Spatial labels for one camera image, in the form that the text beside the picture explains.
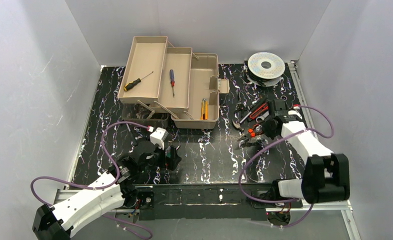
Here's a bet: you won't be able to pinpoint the black wire stripper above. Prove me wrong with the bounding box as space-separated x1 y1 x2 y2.
234 100 249 118

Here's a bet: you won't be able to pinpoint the blue red screwdriver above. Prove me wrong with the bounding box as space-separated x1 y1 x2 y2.
169 69 175 97

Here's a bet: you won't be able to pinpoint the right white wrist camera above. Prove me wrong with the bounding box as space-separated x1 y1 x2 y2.
288 105 303 118

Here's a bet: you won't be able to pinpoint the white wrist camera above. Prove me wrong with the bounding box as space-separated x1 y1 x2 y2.
288 105 303 118
149 127 168 150

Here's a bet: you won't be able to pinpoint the green stubby screwdriver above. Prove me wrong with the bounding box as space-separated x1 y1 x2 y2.
165 150 171 165

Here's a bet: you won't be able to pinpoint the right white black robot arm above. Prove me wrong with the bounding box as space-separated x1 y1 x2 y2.
261 99 350 204

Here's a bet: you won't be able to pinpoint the white filament spool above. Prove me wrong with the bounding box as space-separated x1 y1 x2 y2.
246 52 286 87

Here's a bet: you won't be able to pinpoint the yellow black utility knife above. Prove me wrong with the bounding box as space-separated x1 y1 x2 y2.
200 98 209 120

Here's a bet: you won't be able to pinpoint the orange black pliers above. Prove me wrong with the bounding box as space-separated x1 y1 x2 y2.
237 123 264 148

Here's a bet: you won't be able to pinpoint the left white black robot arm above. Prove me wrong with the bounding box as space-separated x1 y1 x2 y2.
32 141 182 240

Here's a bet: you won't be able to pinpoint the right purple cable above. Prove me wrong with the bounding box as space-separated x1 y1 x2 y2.
238 105 335 229

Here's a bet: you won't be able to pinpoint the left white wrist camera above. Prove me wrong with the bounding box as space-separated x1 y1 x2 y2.
149 127 168 150

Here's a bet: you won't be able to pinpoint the yellow black screwdriver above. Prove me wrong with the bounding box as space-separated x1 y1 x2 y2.
123 71 154 92

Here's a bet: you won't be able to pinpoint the red black cutter tool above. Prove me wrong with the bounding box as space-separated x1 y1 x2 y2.
249 102 269 120

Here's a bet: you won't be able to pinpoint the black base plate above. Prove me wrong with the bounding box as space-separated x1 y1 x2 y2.
104 183 303 222

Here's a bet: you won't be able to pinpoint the black marbled table mat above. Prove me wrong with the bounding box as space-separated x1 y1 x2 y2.
71 64 301 185

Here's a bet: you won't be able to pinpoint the translucent brown beige tool box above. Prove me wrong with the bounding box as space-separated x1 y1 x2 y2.
117 36 230 130

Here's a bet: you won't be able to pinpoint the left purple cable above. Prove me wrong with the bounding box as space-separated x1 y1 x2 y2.
30 121 164 240

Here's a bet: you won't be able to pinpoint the purple cable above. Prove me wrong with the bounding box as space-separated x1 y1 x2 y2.
30 121 164 240
238 105 335 229

